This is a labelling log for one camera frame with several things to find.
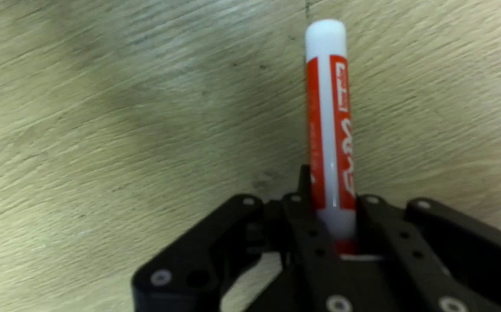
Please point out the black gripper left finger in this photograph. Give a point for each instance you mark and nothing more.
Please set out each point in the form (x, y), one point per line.
(201, 265)

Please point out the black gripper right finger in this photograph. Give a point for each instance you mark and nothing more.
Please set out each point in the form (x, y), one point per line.
(423, 257)

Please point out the red white marker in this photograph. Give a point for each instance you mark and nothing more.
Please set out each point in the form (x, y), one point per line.
(329, 130)

